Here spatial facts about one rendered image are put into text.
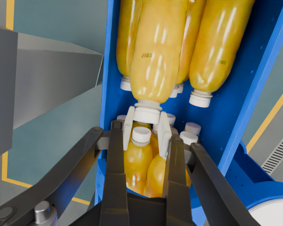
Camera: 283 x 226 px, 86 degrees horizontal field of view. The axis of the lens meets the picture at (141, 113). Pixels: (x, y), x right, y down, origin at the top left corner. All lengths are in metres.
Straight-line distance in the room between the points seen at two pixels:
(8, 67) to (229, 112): 0.54
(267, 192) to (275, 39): 0.55
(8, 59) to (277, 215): 0.92
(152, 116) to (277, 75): 1.66
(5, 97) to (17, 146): 1.70
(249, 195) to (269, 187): 0.07
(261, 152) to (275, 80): 0.75
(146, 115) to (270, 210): 0.59
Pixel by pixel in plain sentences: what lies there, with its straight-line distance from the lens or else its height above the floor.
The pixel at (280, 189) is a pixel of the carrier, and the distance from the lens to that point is 0.74.
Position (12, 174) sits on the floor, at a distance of 2.52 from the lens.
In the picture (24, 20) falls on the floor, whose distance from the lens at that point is 1.78.
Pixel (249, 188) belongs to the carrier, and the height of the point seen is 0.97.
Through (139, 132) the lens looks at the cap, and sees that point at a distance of 0.31.
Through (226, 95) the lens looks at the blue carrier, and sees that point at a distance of 0.40.
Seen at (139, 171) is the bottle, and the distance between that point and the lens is 0.33.
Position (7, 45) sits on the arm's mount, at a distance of 0.51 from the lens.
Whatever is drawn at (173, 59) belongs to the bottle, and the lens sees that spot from 0.22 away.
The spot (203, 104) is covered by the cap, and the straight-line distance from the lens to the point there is 0.31.
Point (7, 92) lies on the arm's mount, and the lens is 0.54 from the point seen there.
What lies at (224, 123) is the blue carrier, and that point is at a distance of 0.39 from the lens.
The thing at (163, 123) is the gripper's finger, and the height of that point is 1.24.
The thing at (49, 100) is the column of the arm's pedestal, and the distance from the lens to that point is 0.84.
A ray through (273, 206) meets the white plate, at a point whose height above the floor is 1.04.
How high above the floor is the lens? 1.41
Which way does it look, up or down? 70 degrees down
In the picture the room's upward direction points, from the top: 173 degrees counter-clockwise
